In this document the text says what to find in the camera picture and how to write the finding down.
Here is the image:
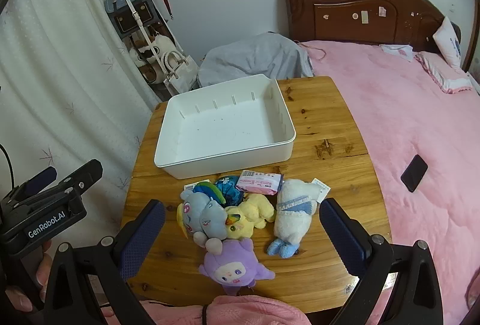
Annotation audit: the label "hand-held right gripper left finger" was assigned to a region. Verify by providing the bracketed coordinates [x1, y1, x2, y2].
[39, 199, 166, 325]

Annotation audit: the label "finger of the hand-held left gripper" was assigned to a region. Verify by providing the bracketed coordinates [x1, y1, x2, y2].
[56, 159, 104, 198]
[15, 166, 58, 198]

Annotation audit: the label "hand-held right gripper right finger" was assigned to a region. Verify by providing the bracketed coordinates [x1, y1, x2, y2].
[319, 197, 445, 325]

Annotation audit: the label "white plush toy blue feet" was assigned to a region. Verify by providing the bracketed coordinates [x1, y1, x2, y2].
[266, 178, 331, 260]

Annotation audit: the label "blue rainbow pony plush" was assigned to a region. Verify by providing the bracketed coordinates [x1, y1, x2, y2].
[176, 180, 227, 248]

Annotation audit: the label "purple plush toy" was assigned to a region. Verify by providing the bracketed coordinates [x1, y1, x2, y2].
[198, 237, 276, 296]

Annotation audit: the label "yellow plush toy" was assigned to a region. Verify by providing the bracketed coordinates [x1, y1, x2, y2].
[224, 193, 276, 240]

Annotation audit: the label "shiny blue pouch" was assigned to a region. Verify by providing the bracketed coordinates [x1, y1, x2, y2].
[214, 175, 249, 206]

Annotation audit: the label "white plastic tray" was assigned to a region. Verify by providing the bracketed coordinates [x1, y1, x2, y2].
[154, 73, 297, 180]

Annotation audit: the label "blue black shoulder bag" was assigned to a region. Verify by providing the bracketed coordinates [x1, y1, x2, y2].
[104, 0, 167, 42]

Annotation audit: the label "person's left hand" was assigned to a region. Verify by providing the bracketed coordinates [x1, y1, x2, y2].
[5, 239, 53, 312]

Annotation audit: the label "black phone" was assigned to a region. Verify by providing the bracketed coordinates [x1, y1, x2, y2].
[400, 155, 429, 193]

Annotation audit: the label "pink tissue packet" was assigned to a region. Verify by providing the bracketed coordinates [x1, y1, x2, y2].
[236, 170, 286, 195]

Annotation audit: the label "white curtain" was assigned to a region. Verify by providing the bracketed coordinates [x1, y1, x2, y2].
[0, 0, 166, 220]

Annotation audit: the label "person's pink clothing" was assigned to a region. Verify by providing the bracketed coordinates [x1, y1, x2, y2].
[105, 295, 312, 325]

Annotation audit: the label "brown white plush bag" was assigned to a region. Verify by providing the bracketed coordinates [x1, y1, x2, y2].
[127, 30, 177, 85]

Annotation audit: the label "pink frilled pillow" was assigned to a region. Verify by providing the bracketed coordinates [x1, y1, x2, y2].
[414, 51, 475, 95]

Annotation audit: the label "white pink printed cloth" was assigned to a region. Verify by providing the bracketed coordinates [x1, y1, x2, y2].
[379, 43, 415, 63]

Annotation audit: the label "grey cloth cover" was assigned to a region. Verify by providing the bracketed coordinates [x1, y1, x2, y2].
[197, 31, 314, 88]

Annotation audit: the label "white printed pillow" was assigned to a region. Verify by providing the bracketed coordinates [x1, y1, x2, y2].
[432, 16, 463, 71]

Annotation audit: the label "dark wooden bed headboard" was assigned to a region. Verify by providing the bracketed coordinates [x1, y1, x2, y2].
[282, 0, 462, 53]

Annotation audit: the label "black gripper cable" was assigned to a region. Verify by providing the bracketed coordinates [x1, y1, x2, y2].
[0, 144, 16, 194]

